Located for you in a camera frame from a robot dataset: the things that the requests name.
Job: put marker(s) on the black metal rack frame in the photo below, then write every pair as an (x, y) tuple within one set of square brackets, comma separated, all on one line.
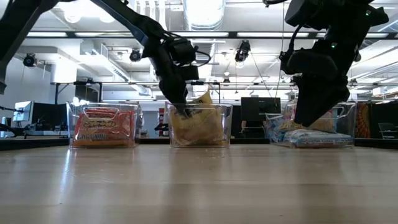
[(87, 93)]

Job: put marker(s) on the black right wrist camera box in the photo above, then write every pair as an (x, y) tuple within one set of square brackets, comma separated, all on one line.
[(311, 65)]

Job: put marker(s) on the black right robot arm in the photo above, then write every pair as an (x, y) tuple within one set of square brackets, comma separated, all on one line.
[(348, 25)]

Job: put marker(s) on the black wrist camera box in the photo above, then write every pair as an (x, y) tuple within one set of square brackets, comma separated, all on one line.
[(311, 65), (183, 51)]

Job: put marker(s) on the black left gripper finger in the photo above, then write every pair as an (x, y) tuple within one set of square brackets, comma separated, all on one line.
[(184, 110)]

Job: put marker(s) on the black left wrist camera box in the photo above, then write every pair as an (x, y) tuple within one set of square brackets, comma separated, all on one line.
[(183, 51)]

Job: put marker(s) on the black aluminium table frame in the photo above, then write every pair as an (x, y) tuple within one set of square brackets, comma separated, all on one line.
[(31, 143)]

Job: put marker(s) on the red upright object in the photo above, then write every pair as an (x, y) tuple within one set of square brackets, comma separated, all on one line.
[(161, 119)]

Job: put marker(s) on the ceiling light strip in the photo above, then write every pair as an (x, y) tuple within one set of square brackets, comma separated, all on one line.
[(46, 34), (264, 35), (202, 34)]

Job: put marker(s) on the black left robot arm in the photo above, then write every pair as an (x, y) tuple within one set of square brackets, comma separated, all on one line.
[(130, 18)]

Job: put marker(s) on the clear plastic bin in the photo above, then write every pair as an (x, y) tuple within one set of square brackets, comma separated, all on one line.
[(228, 124), (353, 124), (71, 124)]

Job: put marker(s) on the red Maruchan spicy noodles pack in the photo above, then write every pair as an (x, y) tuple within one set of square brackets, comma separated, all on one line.
[(104, 127)]

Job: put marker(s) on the black computer monitor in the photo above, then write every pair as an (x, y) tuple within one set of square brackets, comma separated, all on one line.
[(49, 115), (260, 107)]

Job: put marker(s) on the yellow Maruchan ramen pack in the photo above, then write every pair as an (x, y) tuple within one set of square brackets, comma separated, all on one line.
[(199, 130), (203, 98)]

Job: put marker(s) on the orange patterned panel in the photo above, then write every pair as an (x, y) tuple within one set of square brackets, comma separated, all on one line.
[(363, 119)]

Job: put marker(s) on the white ceiling air duct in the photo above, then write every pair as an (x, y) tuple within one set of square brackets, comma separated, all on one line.
[(203, 12)]

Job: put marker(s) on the white computer monitor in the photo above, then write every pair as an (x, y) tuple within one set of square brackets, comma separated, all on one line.
[(23, 111)]

